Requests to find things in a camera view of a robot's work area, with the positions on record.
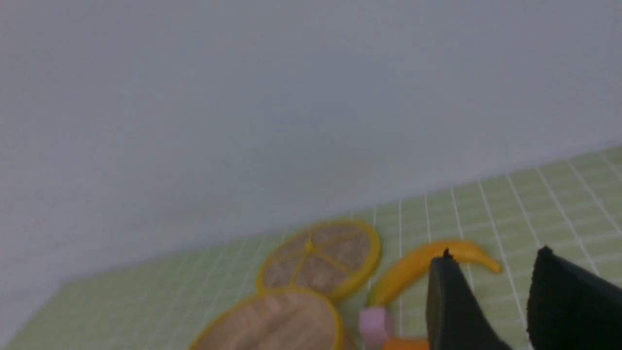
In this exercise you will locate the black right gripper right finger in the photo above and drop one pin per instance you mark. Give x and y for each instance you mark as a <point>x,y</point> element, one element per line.
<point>570,308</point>

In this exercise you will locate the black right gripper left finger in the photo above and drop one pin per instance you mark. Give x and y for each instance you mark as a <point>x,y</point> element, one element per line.
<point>454,318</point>

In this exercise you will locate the bamboo steamer lid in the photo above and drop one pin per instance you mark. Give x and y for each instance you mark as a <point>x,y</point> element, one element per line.
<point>334,258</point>

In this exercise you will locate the bamboo steamer tray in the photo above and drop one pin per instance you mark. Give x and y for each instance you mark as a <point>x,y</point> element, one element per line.
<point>285,318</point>

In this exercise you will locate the yellow toy banana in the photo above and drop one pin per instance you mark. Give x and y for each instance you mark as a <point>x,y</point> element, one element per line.
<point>416,263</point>

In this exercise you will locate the orange toy mango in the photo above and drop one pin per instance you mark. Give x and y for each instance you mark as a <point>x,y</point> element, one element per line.
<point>399,343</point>

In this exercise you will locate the pink foam cube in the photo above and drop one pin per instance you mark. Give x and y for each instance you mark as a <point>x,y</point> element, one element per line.
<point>376,326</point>

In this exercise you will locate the green checkered tablecloth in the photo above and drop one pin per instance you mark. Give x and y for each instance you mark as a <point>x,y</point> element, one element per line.
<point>572,205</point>

